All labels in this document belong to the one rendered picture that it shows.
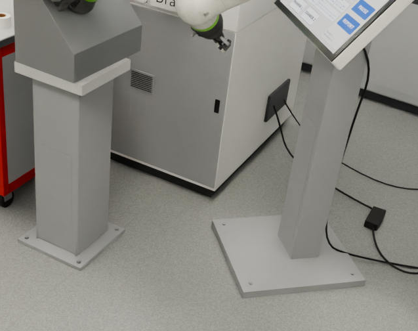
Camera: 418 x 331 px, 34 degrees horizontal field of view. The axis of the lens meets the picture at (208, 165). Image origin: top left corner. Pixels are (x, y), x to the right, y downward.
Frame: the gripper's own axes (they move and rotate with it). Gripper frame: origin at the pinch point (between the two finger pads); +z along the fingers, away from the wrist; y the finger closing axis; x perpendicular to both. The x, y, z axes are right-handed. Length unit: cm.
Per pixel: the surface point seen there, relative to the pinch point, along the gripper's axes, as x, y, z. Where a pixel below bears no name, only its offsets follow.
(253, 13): 23, -20, 49
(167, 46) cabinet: -10, -38, 50
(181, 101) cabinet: -23, -23, 63
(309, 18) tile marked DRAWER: 26.1, 12.2, 9.4
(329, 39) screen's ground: 22.5, 25.1, -1.4
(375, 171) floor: 17, 48, 143
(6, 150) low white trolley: -83, -50, 30
